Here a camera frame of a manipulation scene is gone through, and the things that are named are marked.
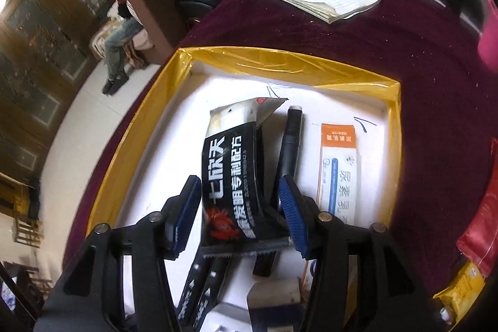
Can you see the wooden chair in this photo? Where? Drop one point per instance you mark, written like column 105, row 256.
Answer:
column 27, row 289

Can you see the yellow packet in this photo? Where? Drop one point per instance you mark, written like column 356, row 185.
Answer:
column 463, row 289

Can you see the black marker pen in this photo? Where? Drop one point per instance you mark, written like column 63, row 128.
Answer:
column 291, row 145

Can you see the pile of black packets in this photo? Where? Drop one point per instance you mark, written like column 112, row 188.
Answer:
column 204, row 289

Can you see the red plastic packet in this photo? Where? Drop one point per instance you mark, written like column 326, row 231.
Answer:
column 480, row 223

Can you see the pink knit-covered flask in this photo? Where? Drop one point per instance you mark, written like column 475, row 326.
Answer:
column 489, row 40

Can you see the light patterned seat cushion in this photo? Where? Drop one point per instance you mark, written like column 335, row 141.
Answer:
column 134, row 50

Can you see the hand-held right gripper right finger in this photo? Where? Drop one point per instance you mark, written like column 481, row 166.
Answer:
column 293, row 215

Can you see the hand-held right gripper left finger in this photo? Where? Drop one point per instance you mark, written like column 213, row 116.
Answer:
column 186, row 211

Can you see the black sachet packet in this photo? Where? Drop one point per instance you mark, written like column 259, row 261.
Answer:
column 233, row 180

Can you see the orange white medicine box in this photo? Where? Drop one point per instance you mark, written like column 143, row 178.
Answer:
column 338, row 176

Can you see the carved wooden door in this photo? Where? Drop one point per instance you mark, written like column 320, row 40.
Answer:
column 42, row 44

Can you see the gold cardboard box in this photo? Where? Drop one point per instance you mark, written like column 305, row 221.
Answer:
column 272, row 63

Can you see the white grey small carton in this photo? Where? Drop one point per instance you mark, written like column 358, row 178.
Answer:
column 274, row 291

